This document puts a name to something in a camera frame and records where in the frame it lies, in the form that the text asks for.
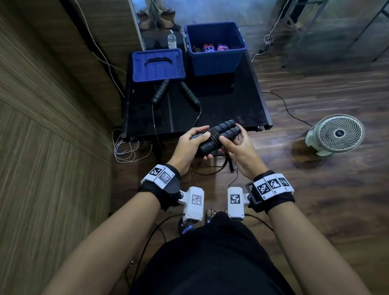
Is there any black pouch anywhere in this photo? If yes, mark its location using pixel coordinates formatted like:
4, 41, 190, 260
145, 29, 186, 51

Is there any blue bin lid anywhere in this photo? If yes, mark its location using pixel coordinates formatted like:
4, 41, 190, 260
132, 48, 186, 83

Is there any person's right forearm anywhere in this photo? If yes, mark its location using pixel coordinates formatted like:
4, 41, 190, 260
267, 202, 371, 295

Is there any person's black clothing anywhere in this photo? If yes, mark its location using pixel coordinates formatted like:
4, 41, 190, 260
129, 212, 295, 295

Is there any black glossy low table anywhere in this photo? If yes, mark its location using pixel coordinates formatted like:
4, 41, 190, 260
121, 50, 274, 142

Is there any person's right hand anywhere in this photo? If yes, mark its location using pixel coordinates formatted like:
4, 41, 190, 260
218, 123, 269, 182

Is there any white cable coil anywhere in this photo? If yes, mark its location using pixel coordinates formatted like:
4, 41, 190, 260
111, 128, 153, 164

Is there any black wristband with marker tags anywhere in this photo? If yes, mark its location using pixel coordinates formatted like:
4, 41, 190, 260
137, 164, 182, 212
245, 170, 295, 215

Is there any white wall cable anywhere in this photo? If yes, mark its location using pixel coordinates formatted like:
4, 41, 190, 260
74, 0, 127, 98

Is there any blue plastic bin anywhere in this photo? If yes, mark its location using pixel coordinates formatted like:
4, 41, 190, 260
184, 21, 248, 77

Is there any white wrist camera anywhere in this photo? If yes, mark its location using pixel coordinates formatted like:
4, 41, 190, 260
178, 186, 205, 222
227, 186, 251, 221

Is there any black green-striped jump rope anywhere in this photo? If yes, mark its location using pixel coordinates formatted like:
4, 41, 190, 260
151, 79, 203, 150

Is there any white floor fan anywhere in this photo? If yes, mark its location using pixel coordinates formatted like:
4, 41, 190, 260
305, 114, 365, 157

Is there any person's left forearm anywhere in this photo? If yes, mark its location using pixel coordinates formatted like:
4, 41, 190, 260
42, 191, 162, 295

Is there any person's left foot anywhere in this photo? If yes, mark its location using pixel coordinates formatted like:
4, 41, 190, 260
177, 217, 198, 236

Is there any person's left hand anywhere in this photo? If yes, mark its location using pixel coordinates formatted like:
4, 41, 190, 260
167, 125, 215, 176

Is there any black floor cable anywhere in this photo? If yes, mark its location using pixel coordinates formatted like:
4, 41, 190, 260
262, 91, 314, 127

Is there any thin white hanging cable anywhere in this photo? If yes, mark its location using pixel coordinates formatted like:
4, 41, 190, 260
250, 0, 289, 63

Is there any black camera cable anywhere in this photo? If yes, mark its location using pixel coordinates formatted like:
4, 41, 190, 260
224, 176, 274, 231
130, 214, 184, 295

